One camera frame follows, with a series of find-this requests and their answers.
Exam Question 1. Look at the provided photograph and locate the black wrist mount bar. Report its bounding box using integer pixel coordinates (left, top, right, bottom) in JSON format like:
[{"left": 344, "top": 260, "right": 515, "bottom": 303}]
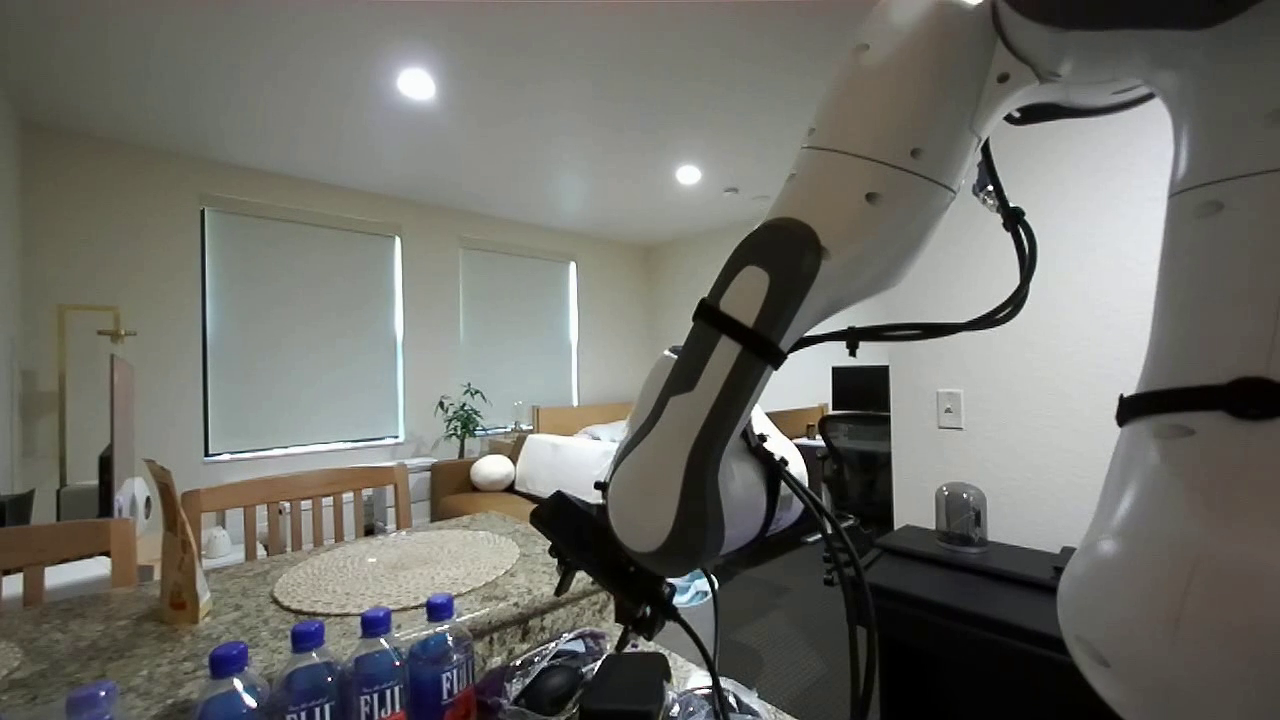
[{"left": 528, "top": 492, "right": 675, "bottom": 638}]

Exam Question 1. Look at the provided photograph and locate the clear glass jar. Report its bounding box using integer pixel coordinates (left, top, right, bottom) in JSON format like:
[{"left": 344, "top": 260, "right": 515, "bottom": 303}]
[{"left": 931, "top": 479, "right": 994, "bottom": 546}]

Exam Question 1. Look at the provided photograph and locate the wooden sofa frame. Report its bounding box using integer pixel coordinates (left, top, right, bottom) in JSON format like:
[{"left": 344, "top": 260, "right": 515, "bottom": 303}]
[{"left": 430, "top": 398, "right": 636, "bottom": 524}]

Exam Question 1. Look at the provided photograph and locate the round woven placemat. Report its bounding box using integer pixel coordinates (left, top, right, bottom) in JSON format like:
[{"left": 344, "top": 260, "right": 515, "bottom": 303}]
[{"left": 268, "top": 527, "right": 524, "bottom": 615}]

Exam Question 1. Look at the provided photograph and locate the white cushion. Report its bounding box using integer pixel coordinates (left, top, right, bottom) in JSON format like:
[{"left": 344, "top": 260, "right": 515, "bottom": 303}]
[{"left": 513, "top": 414, "right": 634, "bottom": 509}]

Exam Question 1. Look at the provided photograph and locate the long wooden slatted chair back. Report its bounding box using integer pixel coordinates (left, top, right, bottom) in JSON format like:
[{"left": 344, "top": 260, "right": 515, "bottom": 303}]
[{"left": 178, "top": 460, "right": 415, "bottom": 565}]

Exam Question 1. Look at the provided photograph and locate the large round ceiling light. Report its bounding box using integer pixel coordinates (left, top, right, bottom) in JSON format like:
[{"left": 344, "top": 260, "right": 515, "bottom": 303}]
[{"left": 391, "top": 60, "right": 441, "bottom": 109}]

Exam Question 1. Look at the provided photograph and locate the large window with white blind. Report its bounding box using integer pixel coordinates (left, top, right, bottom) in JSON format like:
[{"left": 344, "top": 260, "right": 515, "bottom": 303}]
[{"left": 202, "top": 202, "right": 410, "bottom": 460}]

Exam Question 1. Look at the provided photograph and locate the black strap around arm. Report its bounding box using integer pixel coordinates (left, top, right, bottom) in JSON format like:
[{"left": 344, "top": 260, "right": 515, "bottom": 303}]
[{"left": 1116, "top": 374, "right": 1280, "bottom": 433}]

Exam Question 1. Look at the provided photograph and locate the black cabinet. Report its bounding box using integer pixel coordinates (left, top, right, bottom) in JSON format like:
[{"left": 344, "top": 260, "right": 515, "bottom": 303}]
[{"left": 864, "top": 524, "right": 1116, "bottom": 720}]

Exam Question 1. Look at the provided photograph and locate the short wooden chair back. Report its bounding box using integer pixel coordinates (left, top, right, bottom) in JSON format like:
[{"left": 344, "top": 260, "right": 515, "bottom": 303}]
[{"left": 0, "top": 515, "right": 139, "bottom": 613}]

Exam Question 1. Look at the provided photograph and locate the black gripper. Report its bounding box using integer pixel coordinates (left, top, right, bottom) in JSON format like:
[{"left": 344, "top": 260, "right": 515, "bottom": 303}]
[{"left": 580, "top": 647, "right": 675, "bottom": 720}]

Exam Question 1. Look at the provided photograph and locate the green potted plant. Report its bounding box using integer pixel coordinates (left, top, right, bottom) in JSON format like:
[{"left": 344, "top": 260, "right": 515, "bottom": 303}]
[{"left": 435, "top": 381, "right": 492, "bottom": 465}]

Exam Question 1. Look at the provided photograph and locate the tan wooden stand piece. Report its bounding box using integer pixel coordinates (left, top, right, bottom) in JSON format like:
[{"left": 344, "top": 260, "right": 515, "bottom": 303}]
[{"left": 139, "top": 455, "right": 215, "bottom": 628}]

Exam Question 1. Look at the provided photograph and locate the narrow window with white blind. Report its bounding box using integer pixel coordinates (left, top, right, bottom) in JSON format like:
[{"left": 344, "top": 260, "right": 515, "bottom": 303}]
[{"left": 458, "top": 242, "right": 580, "bottom": 428}]

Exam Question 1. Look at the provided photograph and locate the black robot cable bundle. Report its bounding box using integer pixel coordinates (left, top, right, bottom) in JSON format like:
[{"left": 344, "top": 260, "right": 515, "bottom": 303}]
[{"left": 746, "top": 134, "right": 1042, "bottom": 720}]

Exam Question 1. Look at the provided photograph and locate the Fiji water bottle blue cap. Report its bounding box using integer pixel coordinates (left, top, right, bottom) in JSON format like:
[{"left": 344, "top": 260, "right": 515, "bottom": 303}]
[
  {"left": 61, "top": 675, "right": 126, "bottom": 720},
  {"left": 340, "top": 604, "right": 415, "bottom": 720},
  {"left": 404, "top": 590, "right": 479, "bottom": 720},
  {"left": 195, "top": 636, "right": 274, "bottom": 720},
  {"left": 274, "top": 615, "right": 347, "bottom": 720}
]

